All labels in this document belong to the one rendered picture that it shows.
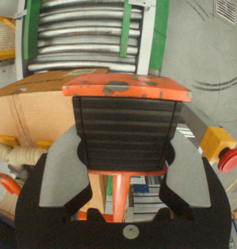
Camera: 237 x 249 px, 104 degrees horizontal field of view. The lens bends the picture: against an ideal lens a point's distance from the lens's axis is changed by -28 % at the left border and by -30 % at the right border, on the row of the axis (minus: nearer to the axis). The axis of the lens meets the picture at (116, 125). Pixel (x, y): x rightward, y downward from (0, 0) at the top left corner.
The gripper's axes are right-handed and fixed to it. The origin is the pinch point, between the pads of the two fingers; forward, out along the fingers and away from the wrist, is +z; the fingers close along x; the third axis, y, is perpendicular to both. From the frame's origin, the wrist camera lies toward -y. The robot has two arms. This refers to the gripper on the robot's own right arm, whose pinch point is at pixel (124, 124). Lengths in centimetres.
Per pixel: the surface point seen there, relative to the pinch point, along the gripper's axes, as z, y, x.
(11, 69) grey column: 107, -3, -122
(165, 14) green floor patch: 108, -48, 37
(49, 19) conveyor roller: 54, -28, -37
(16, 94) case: 13.1, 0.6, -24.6
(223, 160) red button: 4.3, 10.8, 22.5
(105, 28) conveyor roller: 53, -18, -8
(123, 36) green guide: 44.1, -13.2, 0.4
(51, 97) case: 12.9, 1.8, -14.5
